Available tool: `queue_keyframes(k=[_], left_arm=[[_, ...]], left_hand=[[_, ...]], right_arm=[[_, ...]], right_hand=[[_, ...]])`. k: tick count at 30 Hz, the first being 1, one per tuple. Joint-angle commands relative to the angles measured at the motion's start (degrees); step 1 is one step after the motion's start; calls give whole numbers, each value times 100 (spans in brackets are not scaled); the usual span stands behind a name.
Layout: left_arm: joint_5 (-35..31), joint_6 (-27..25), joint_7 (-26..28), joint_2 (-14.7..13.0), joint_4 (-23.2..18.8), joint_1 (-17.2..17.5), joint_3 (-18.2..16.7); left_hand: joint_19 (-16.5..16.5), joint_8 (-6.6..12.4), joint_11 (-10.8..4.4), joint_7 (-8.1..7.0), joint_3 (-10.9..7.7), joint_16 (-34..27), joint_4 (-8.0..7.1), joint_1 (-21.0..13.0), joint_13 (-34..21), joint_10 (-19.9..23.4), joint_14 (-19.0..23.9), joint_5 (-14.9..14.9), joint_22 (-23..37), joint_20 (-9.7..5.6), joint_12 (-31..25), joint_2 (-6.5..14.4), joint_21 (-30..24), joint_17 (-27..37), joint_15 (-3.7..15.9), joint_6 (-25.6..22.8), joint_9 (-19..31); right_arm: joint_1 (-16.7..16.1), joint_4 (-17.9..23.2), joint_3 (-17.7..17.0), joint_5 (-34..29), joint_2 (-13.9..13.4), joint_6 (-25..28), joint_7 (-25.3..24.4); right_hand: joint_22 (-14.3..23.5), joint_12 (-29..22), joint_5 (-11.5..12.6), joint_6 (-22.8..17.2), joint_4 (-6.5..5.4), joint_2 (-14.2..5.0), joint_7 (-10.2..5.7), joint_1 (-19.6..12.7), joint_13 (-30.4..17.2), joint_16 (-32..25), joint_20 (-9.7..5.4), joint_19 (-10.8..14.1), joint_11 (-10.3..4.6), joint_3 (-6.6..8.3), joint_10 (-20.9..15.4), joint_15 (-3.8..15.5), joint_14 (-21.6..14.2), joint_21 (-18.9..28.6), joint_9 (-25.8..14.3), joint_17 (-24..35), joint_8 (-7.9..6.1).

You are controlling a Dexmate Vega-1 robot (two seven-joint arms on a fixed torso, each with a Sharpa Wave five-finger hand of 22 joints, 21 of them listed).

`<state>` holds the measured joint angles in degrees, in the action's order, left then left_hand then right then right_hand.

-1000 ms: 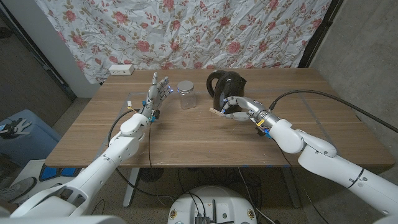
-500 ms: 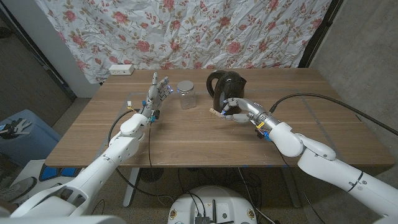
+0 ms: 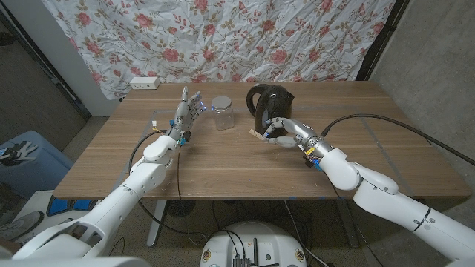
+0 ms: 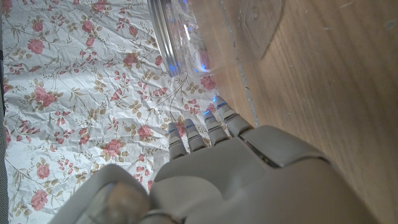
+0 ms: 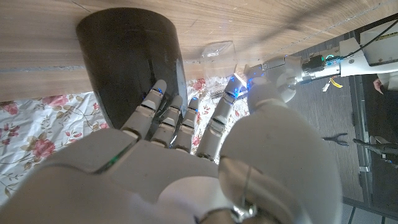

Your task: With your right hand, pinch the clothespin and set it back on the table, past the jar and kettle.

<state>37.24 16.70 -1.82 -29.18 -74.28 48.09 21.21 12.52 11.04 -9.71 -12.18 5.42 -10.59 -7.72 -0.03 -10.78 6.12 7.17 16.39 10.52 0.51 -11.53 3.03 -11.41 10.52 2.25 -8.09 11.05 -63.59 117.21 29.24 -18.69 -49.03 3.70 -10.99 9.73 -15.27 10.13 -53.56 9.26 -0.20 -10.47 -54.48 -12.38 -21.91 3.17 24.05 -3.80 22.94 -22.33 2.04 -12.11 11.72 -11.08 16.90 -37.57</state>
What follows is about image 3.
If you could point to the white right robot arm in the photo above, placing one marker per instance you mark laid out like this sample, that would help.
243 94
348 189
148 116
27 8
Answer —
382 204

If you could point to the grey table leg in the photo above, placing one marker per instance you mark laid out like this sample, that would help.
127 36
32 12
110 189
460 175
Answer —
349 226

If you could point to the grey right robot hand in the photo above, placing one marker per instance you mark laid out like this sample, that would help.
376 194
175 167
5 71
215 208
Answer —
298 130

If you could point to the black electronics box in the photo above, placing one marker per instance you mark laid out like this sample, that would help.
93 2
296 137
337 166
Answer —
242 262

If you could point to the clear jar with metal lid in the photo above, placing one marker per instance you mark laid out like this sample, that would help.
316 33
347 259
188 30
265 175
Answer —
223 115

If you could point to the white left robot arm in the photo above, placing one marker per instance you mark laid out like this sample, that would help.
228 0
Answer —
122 196

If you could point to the white power strip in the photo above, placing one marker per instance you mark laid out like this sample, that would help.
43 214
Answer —
144 83

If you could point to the white board with blue patches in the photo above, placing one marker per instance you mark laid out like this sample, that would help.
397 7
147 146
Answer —
67 205

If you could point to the floral backdrop sheet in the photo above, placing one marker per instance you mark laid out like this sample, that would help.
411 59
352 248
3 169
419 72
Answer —
222 37

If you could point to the white table leg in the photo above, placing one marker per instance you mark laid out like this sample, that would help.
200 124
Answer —
156 226

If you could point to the wooden clothespin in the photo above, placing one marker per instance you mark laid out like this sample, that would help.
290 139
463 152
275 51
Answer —
256 133

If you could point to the white robot mobile base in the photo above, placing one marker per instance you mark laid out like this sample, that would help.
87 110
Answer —
252 237

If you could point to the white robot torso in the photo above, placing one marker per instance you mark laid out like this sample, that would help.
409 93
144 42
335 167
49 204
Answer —
74 262

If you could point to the black backdrop stand pole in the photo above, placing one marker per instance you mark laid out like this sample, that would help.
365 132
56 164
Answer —
382 41

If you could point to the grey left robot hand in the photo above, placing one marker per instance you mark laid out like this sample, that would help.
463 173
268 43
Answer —
183 115

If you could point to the black and white gloves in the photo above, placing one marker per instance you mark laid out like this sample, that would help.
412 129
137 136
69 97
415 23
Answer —
16 153

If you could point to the blue storage bin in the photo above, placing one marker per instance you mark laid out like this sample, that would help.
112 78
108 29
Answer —
33 174

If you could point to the black round fan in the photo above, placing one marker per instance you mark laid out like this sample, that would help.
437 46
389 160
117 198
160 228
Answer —
180 207

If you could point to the black electric kettle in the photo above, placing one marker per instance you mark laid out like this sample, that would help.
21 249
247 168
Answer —
274 104

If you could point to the black antenna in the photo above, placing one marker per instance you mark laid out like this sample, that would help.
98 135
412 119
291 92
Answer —
255 252

